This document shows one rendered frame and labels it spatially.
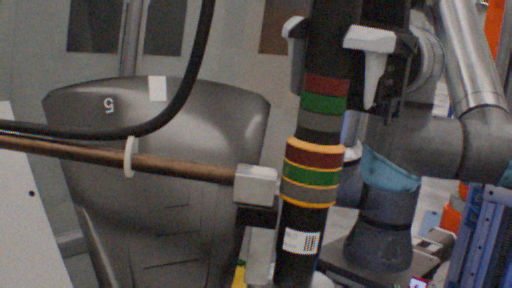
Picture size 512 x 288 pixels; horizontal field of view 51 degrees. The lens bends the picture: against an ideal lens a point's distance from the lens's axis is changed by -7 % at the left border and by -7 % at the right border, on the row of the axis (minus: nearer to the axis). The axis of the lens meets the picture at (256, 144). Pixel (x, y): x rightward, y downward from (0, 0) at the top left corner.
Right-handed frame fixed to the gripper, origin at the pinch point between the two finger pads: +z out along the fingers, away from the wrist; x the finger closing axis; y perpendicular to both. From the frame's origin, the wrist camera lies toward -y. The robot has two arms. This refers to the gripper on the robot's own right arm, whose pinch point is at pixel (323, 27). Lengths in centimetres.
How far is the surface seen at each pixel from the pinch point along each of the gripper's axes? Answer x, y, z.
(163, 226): 11.3, 17.9, 0.0
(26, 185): 35.8, 22.4, -6.2
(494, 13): 18, -29, -401
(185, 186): 11.4, 15.0, -3.0
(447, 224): 21, 133, -387
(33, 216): 33.5, 25.4, -5.3
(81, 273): 64, 59, -46
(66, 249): 65, 52, -43
